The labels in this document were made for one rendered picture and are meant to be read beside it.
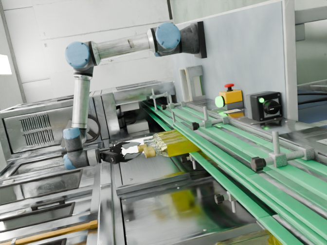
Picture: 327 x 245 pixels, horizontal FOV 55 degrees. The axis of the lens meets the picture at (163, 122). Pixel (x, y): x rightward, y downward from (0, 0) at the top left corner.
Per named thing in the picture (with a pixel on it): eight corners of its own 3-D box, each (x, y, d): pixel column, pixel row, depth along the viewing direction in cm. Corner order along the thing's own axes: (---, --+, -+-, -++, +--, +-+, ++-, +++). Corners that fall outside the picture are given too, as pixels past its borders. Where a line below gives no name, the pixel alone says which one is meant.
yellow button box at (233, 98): (237, 105, 131) (221, 108, 130) (235, 87, 130) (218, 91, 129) (244, 107, 125) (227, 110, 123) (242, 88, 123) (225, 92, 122)
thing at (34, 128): (118, 124, 318) (27, 141, 305) (111, 87, 311) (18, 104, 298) (121, 138, 250) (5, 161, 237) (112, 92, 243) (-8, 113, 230)
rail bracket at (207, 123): (226, 122, 112) (190, 129, 110) (224, 101, 111) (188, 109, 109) (230, 123, 108) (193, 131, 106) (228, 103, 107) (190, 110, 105)
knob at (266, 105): (277, 113, 96) (283, 114, 93) (263, 115, 95) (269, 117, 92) (276, 98, 95) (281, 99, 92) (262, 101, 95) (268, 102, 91)
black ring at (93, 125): (103, 139, 247) (76, 144, 244) (98, 113, 243) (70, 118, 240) (103, 140, 242) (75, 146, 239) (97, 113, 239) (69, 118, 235)
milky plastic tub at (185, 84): (197, 102, 190) (184, 104, 189) (192, 65, 186) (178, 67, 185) (206, 105, 173) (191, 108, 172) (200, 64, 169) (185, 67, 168)
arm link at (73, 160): (61, 154, 142) (65, 172, 143) (85, 149, 144) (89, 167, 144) (64, 152, 150) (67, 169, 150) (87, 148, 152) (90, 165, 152)
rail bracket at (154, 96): (177, 106, 236) (148, 112, 232) (173, 84, 233) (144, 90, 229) (179, 107, 231) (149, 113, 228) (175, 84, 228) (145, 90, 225)
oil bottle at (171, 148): (204, 146, 146) (160, 155, 143) (203, 134, 145) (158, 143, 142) (208, 148, 141) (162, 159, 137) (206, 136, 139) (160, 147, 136)
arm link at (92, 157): (86, 152, 144) (90, 169, 145) (96, 150, 144) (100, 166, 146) (87, 148, 151) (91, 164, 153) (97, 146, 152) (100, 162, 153)
